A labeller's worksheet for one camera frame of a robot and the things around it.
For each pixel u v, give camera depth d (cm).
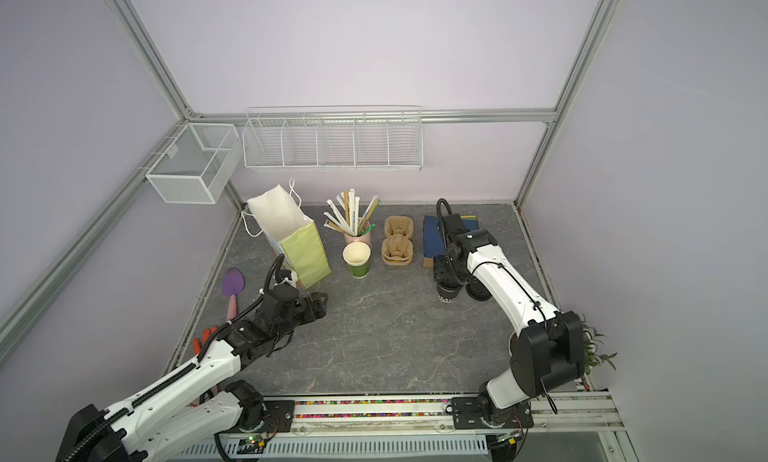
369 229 102
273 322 60
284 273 72
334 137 99
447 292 84
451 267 65
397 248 102
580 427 75
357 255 97
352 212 99
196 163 98
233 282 100
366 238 100
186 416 54
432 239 102
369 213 99
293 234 79
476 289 96
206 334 87
